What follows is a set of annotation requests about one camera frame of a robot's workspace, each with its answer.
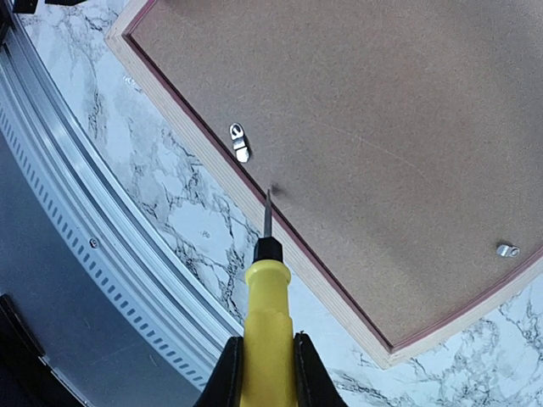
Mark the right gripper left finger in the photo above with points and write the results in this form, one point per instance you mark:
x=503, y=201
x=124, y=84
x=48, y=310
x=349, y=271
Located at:
x=225, y=384

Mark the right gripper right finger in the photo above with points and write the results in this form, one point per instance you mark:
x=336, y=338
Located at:
x=314, y=386

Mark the yellow handled screwdriver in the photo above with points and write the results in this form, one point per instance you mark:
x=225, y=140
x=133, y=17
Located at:
x=268, y=370

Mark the pink wooden picture frame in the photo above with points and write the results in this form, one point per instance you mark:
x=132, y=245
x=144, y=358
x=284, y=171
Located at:
x=401, y=142

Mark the aluminium front rail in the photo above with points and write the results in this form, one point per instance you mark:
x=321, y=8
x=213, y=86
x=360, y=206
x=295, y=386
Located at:
x=99, y=223

